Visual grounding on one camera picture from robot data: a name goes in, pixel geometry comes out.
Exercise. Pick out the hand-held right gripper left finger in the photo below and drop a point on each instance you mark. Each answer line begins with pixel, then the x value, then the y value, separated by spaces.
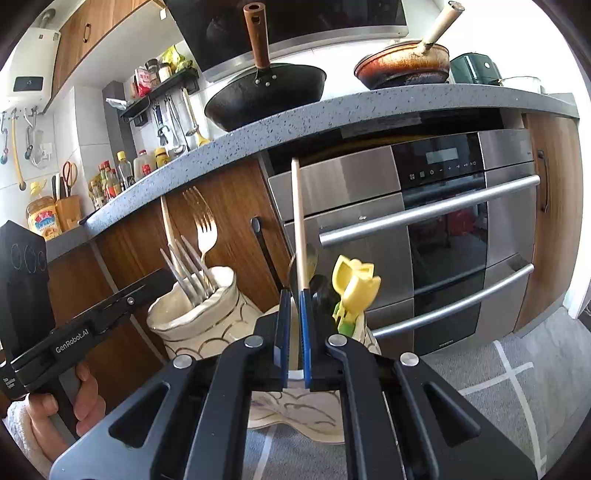
pixel 284 350

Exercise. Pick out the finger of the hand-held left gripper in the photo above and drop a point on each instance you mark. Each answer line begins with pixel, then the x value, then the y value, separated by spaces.
pixel 134 297

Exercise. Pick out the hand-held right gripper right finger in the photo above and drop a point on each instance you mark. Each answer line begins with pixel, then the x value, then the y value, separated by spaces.
pixel 304 341

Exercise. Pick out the white ceramic utensil holder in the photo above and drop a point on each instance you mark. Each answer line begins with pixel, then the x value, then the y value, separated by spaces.
pixel 203 318

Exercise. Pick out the small yellow plastic spoon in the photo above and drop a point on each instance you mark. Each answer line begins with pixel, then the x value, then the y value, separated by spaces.
pixel 355 281

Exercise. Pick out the metal spoon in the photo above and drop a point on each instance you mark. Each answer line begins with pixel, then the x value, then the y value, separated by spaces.
pixel 314 263

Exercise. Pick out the silver metal forks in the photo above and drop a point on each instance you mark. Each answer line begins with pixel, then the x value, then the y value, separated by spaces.
pixel 203 221

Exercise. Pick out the person's left hand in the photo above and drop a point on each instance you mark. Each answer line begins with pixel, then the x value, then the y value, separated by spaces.
pixel 90 397

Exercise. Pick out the large cooking oil bottle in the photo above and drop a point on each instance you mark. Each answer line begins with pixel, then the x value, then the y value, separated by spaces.
pixel 44 217

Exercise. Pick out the wooden knife block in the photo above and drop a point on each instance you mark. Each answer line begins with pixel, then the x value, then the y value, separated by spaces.
pixel 69 214

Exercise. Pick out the group of sauce bottles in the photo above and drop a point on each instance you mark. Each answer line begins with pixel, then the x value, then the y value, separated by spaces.
pixel 105 184

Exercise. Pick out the yellow cap bottle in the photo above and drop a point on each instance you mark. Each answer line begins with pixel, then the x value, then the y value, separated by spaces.
pixel 124 170

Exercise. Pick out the clear bottle with red label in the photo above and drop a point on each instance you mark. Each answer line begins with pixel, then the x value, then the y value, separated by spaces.
pixel 143 166

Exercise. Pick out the wooden base cabinet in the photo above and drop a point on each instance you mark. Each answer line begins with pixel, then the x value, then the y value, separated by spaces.
pixel 221 198

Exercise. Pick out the yellow jar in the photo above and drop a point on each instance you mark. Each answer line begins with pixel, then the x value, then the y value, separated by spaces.
pixel 161 158

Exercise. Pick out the stainless steel built-in oven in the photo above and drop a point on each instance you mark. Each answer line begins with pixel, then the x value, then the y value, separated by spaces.
pixel 443 240

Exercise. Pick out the hanging metal skimmer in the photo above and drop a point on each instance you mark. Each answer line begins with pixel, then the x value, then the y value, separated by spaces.
pixel 174 129

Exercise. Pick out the grey striped table cloth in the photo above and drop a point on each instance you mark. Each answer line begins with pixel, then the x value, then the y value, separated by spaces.
pixel 461 415

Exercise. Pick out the hanging metal ladle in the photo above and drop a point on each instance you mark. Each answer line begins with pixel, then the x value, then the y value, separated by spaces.
pixel 190 115

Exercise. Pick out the red label packet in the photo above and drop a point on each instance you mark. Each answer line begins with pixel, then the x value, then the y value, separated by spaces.
pixel 145 82

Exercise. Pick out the white water heater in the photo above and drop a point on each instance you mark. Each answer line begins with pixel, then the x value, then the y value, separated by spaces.
pixel 32 69

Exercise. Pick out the grey speckled countertop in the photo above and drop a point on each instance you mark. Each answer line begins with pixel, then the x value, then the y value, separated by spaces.
pixel 323 110

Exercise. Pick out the yellow green snack bag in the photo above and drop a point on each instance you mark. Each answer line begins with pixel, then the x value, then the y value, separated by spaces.
pixel 178 60

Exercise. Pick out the wooden cabinet door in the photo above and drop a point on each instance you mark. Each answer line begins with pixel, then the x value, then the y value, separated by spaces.
pixel 558 221

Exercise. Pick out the rusty frying pan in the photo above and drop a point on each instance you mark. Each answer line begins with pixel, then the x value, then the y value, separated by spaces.
pixel 401 64

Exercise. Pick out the black range hood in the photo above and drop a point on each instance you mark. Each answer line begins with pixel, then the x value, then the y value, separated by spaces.
pixel 323 27

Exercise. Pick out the green kitchen appliance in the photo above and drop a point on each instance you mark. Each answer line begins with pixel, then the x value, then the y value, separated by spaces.
pixel 475 69

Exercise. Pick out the black wall shelf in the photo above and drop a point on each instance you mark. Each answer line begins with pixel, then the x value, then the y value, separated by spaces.
pixel 157 99

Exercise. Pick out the wooden wall cabinet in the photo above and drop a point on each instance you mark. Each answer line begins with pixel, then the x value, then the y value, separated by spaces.
pixel 92 37

